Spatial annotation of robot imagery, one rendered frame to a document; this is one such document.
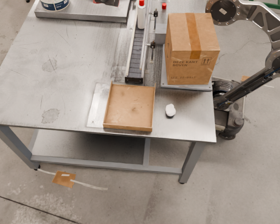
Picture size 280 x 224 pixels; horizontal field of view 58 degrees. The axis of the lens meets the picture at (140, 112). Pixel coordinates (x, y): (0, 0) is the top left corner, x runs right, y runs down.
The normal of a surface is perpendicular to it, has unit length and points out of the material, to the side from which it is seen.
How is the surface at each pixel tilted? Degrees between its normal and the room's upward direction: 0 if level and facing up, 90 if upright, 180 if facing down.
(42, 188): 0
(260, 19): 90
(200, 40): 0
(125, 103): 0
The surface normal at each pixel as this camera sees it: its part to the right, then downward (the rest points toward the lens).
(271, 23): -0.29, 0.80
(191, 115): 0.00, -0.55
